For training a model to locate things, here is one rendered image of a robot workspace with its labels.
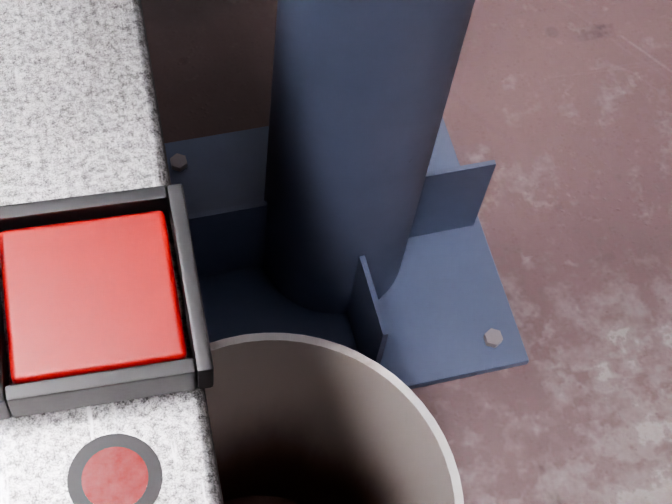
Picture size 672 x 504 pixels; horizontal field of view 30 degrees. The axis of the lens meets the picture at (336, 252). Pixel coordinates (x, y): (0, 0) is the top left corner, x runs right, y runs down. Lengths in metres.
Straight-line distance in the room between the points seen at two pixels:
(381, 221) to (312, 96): 0.22
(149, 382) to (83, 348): 0.03
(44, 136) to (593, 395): 1.08
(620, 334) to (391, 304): 0.28
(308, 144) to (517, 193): 0.48
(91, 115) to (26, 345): 0.11
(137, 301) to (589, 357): 1.11
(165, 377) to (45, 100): 0.14
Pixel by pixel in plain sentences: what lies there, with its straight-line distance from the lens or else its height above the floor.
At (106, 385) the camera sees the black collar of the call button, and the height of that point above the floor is 0.93.
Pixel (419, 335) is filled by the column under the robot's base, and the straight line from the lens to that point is 1.47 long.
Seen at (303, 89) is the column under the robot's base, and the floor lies 0.42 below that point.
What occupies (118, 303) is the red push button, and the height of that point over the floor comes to 0.93.
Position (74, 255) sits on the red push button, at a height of 0.93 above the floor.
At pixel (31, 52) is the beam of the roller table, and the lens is 0.53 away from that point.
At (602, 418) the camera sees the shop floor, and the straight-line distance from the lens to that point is 1.49.
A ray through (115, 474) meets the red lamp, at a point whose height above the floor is 0.92.
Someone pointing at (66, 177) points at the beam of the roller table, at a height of 0.92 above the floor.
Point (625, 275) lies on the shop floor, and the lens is 1.58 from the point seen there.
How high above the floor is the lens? 1.33
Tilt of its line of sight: 61 degrees down
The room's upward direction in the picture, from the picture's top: 10 degrees clockwise
